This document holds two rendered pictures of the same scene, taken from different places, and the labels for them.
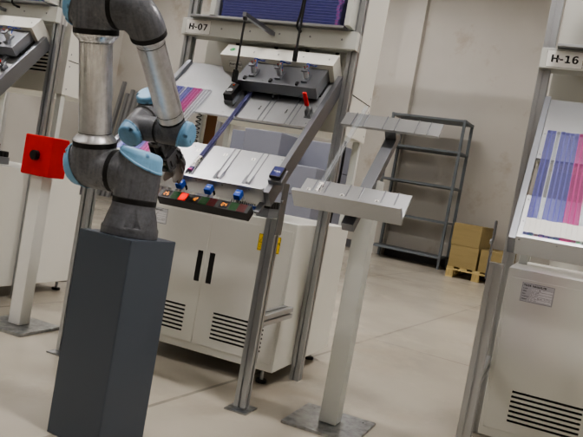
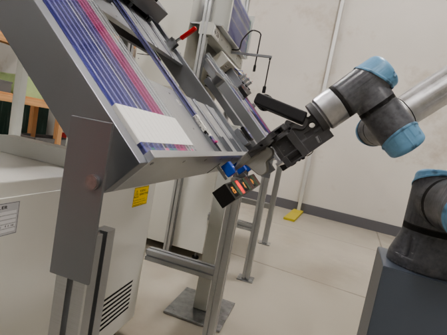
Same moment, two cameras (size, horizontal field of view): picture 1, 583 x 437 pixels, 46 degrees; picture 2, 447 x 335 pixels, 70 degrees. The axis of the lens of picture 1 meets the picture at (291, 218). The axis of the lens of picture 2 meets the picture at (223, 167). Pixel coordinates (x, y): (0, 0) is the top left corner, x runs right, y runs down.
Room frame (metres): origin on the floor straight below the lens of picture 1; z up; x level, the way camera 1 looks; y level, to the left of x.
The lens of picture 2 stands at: (2.41, 1.10, 0.77)
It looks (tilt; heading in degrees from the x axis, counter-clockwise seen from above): 5 degrees down; 264
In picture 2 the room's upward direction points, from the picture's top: 11 degrees clockwise
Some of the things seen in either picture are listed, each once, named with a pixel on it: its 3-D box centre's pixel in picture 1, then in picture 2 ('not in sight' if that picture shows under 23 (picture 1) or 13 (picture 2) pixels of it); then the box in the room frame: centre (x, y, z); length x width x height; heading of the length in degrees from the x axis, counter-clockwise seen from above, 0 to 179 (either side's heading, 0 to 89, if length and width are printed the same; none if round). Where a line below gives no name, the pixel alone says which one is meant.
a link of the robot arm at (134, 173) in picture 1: (136, 172); (440, 199); (1.82, 0.43, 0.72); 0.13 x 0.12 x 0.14; 73
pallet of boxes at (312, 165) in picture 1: (271, 197); not in sight; (6.79, 0.23, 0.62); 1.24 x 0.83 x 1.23; 65
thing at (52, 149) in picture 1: (33, 231); not in sight; (2.76, 1.02, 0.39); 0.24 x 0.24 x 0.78; 69
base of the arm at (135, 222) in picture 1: (132, 217); (426, 246); (1.82, 0.42, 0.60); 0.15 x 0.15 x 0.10
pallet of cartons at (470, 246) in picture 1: (485, 253); not in sight; (8.85, -2.55, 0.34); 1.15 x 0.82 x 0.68; 152
